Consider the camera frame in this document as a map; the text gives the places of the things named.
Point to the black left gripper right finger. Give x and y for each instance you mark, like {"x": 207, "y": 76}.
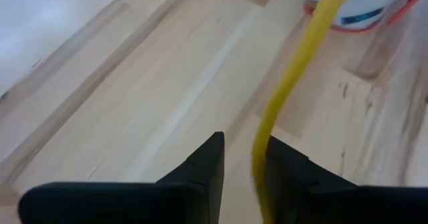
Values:
{"x": 334, "y": 204}

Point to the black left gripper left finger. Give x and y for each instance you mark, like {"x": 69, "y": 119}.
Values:
{"x": 133, "y": 204}

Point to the white printed packing tape roll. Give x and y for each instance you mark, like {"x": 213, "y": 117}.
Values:
{"x": 371, "y": 0}

